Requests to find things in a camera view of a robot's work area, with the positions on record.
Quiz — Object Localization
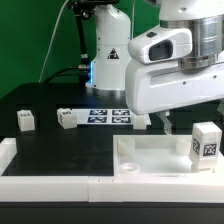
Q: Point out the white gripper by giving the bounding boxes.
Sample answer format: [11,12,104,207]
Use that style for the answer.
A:
[125,60,224,134]

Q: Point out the white square tabletop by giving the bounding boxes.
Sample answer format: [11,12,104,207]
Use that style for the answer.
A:
[112,133,224,177]

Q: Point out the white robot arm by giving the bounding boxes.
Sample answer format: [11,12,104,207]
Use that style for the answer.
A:
[86,0,224,129]

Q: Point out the white sheet with tags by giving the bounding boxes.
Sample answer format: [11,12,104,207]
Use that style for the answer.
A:
[71,108,152,127]

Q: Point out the white U-shaped obstacle fence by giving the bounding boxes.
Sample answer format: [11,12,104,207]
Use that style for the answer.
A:
[0,138,224,203]

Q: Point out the black cable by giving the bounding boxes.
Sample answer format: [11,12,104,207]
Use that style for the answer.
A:
[43,65,92,84]

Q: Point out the black camera stand pole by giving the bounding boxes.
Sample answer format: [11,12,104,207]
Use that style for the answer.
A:
[67,0,94,64]

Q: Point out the white cable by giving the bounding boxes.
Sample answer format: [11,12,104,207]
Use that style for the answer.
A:
[38,0,72,84]

